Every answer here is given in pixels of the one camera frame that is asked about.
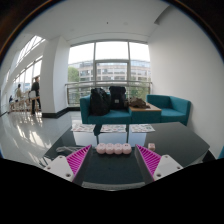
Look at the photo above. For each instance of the teal sofa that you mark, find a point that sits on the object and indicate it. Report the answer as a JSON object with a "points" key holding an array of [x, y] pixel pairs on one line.
{"points": [[113, 118]]}

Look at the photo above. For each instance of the person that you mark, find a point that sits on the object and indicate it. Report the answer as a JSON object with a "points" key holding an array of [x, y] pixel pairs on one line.
{"points": [[19, 91], [35, 93]]}

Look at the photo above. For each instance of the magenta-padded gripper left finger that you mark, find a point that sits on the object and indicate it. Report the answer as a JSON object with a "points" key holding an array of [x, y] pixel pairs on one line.
{"points": [[61, 167]]}

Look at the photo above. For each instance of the teal side table wooden top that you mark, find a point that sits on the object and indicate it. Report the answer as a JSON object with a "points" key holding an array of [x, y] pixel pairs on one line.
{"points": [[145, 116]]}

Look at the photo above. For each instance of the black backpack with label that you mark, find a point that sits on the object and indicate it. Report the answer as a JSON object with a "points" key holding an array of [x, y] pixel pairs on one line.
{"points": [[117, 97]]}

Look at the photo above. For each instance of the large black backpack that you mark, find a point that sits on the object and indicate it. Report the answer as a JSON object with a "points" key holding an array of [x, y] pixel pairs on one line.
{"points": [[99, 101]]}

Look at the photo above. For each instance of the group of wooden chairs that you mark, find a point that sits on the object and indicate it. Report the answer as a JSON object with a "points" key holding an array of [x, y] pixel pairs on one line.
{"points": [[23, 103]]}

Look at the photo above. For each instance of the pink power strip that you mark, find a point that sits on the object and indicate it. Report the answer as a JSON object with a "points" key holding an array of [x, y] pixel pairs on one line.
{"points": [[113, 148]]}

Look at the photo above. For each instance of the small sticker sheet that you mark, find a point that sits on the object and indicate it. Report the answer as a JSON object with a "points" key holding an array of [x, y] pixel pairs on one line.
{"points": [[83, 128]]}

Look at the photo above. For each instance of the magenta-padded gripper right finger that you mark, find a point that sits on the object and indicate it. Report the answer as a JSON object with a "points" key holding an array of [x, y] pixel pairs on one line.
{"points": [[166, 166]]}

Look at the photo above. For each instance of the brown jacket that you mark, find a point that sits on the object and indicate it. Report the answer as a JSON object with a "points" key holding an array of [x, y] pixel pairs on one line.
{"points": [[138, 102]]}

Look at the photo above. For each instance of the teal armchair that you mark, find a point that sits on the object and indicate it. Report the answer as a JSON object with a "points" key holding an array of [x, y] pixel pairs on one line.
{"points": [[176, 111]]}

